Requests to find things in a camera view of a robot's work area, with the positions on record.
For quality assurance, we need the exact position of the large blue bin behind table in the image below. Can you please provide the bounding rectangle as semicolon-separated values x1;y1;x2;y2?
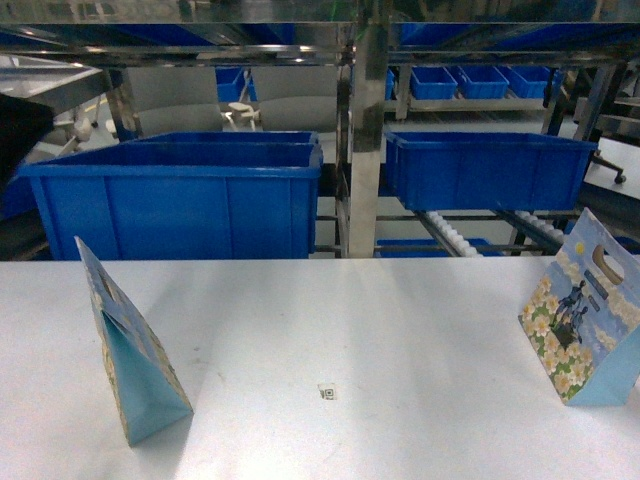
20;142;323;260

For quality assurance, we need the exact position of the flower gift bag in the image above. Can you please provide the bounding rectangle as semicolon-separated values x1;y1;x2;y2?
74;236;193;446
519;209;639;406

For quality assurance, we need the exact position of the small QR code sticker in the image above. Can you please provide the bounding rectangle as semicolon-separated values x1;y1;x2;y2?
318;383;337;401

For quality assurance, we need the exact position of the steel rack post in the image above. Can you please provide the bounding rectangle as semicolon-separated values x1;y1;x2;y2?
348;20;388;258

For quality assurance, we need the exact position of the blue bin on rollers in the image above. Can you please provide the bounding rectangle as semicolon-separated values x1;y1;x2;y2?
385;131;598;211

